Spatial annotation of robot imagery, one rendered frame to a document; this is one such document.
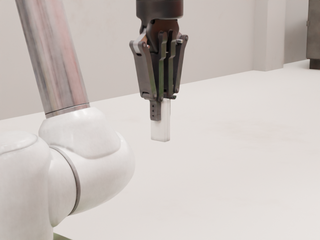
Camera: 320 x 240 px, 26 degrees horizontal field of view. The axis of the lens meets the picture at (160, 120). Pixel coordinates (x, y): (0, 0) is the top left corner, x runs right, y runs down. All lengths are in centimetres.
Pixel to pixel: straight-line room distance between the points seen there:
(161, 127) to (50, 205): 35
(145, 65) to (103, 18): 386
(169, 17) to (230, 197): 192
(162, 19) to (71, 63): 47
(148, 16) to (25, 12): 50
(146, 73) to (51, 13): 48
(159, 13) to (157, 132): 20
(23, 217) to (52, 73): 33
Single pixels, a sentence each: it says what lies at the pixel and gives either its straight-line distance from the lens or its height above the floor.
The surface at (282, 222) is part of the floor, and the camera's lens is 269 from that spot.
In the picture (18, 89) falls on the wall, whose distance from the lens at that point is 449.
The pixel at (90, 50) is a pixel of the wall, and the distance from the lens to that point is 486.
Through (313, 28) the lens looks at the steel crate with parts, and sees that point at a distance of 647.
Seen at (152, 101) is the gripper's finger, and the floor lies 74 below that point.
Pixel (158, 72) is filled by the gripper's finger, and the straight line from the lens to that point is 110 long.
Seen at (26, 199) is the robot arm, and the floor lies 52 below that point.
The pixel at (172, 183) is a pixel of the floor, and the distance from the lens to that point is 310.
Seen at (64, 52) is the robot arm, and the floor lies 77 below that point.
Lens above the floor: 95
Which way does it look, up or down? 13 degrees down
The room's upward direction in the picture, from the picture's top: straight up
